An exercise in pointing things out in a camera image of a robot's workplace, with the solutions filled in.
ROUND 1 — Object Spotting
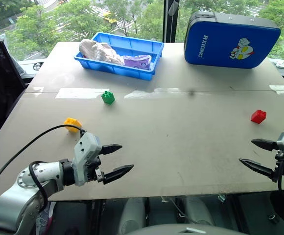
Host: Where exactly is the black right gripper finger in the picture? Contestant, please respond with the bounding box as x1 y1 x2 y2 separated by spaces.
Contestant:
238 158 279 183
251 138 280 152

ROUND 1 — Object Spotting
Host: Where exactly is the wide grey rounded shape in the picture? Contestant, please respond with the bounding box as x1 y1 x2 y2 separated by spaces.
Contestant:
124 223 250 235

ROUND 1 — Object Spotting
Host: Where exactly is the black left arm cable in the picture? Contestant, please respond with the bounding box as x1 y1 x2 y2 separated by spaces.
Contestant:
0 124 88 214

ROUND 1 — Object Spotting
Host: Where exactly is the blue plastic bin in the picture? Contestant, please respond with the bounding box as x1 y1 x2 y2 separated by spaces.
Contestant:
73 32 165 82

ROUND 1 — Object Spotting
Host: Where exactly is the blue RXIONG cartoon case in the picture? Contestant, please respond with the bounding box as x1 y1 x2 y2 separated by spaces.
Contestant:
184 10 282 70

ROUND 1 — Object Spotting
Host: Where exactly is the black window frame post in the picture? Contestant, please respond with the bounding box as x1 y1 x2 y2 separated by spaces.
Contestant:
163 0 185 43

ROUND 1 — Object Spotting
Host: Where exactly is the white crumpled cloth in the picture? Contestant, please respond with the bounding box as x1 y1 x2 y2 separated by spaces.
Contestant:
78 39 125 67

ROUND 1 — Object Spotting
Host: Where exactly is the yellow toy brick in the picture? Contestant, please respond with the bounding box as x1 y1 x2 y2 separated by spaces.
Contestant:
63 117 83 134

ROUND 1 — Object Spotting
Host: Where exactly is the purple cloth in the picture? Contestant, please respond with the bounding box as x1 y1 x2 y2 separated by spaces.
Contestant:
122 54 152 71

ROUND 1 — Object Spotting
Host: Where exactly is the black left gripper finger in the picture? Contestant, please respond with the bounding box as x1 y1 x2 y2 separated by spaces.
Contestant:
102 164 135 186
98 143 123 156

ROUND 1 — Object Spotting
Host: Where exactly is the white pink sneaker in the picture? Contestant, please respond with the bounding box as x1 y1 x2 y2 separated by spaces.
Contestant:
35 201 56 235

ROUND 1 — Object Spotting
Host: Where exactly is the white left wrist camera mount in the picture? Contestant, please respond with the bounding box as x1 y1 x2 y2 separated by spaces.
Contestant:
72 132 103 187

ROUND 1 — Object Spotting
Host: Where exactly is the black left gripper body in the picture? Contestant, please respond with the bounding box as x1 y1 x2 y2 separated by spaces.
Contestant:
82 154 106 185

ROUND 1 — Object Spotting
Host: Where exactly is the red toy brick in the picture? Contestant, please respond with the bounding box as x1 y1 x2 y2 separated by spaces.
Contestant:
250 109 267 124

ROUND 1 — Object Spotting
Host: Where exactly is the black chair backrest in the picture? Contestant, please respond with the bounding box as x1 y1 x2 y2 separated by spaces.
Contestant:
0 36 27 137

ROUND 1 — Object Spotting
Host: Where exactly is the green toy brick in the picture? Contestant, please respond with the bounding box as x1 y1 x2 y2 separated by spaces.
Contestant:
101 90 116 105

